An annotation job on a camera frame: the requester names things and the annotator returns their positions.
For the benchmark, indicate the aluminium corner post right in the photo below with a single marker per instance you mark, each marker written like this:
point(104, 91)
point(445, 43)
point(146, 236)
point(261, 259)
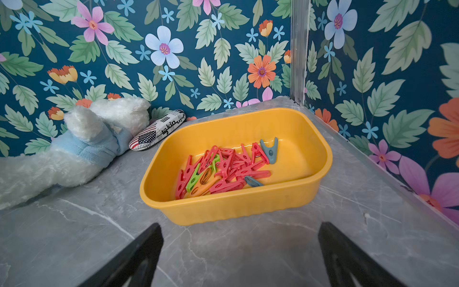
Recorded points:
point(300, 12)

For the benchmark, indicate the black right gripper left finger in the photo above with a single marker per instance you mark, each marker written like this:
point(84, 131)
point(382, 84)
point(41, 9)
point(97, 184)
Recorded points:
point(134, 265)

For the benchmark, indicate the teal clothespin lower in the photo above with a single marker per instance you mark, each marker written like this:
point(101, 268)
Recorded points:
point(252, 182)

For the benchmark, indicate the red clothespin far left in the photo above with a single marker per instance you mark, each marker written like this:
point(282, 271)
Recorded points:
point(184, 177)

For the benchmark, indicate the red clothespin front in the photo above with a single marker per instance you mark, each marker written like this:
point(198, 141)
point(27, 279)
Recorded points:
point(223, 186)

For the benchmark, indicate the flag print pouch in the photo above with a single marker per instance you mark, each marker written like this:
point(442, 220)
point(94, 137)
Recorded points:
point(157, 131)

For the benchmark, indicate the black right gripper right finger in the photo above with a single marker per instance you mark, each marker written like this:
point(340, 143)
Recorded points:
point(347, 264)

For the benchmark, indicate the yellow plastic storage box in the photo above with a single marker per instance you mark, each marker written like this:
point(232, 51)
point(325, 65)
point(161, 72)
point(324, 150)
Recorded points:
point(303, 160)

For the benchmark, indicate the teal clothespin upper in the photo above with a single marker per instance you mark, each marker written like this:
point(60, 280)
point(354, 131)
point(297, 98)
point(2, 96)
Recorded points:
point(270, 152)

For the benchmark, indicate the orange clothespin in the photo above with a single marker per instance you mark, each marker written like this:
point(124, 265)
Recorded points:
point(206, 181)

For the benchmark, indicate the red clothespin near teal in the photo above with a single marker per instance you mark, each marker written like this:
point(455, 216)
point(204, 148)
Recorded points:
point(257, 151)

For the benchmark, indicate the white plush teddy bear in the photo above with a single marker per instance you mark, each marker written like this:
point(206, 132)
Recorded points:
point(95, 137)

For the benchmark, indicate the green clothespin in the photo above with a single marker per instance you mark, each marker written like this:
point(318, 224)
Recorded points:
point(197, 174)

